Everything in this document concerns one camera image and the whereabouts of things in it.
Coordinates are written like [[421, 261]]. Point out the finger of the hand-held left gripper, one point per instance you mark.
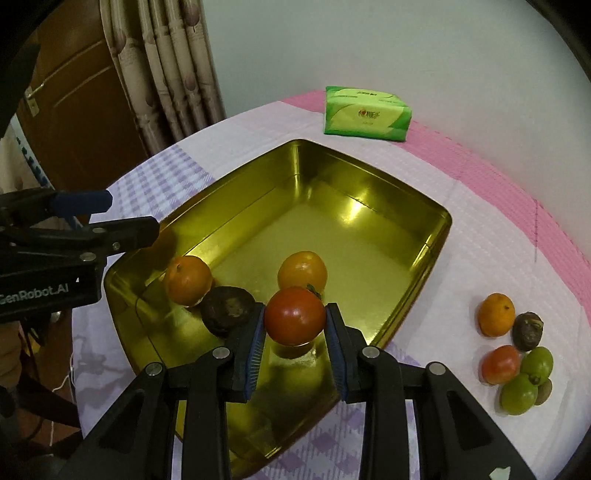
[[124, 233], [87, 200]]

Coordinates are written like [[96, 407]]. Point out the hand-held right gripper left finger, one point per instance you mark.
[[255, 355]]

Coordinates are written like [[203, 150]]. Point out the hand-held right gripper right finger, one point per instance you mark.
[[335, 355]]

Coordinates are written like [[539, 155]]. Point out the dark brown passion fruit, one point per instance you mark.
[[527, 331], [227, 310]]

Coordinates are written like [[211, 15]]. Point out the red tomato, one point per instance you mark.
[[499, 364], [295, 315]]

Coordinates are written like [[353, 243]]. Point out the orange tangerine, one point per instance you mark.
[[187, 280], [302, 271], [495, 314]]

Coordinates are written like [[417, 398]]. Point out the gold metal tin box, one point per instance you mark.
[[295, 240]]

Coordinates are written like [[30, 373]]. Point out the brown wooden door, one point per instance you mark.
[[87, 97]]

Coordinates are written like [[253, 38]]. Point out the patterned beige curtain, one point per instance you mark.
[[161, 69]]

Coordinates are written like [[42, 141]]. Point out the green lime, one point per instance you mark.
[[538, 362], [519, 394]]

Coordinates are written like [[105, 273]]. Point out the pink checkered tablecloth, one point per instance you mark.
[[485, 221]]

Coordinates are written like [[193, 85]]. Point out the brown kiwi fruit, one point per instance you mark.
[[543, 391]]

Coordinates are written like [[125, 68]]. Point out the green tissue pack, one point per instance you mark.
[[367, 113]]

